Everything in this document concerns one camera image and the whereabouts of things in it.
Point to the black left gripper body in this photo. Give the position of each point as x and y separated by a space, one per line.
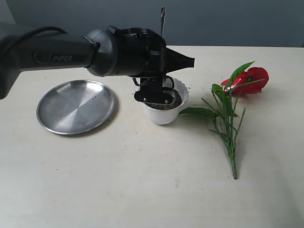
140 52

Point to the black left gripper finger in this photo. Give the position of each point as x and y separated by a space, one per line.
177 61

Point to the steel spork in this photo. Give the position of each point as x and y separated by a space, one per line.
163 14

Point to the white plastic flower pot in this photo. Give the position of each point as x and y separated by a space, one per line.
163 117

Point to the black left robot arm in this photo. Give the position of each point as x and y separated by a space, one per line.
52 48

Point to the dark brown potting soil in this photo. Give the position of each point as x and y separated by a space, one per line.
177 102

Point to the artificial red flower stem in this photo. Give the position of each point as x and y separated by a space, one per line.
245 80

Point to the round steel plate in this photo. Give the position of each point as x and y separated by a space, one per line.
75 107

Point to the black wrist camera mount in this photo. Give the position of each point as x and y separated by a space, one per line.
159 90

